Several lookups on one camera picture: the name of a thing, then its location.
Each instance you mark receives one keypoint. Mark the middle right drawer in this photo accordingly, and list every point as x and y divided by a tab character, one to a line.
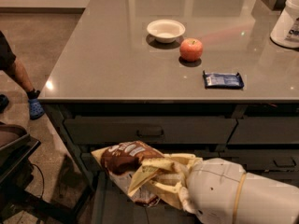
264	159

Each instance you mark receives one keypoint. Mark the brown chip bag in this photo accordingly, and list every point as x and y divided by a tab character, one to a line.
121	161

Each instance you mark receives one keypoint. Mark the white plastic canister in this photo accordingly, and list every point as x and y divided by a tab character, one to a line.
286	31

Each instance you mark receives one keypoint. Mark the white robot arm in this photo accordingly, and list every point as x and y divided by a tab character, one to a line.
266	201

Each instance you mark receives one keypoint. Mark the red apple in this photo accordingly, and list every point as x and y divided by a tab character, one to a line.
191	49

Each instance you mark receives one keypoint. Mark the blue snack bar wrapper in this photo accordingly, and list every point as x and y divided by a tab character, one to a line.
223	81

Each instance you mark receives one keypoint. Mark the blue clog shoe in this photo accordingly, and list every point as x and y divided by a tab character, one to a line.
36	110

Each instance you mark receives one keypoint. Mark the top left drawer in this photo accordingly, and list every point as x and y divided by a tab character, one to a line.
151	130

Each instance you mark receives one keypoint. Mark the white bowl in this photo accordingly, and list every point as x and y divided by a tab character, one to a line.
166	31

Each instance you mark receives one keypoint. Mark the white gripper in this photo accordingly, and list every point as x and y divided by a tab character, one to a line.
213	188

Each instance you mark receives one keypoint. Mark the top right drawer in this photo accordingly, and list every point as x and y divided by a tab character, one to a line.
266	130

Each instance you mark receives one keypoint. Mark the open bottom left drawer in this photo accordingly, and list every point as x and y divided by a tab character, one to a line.
111	206

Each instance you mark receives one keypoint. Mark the person leg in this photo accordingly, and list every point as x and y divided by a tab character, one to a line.
15	69

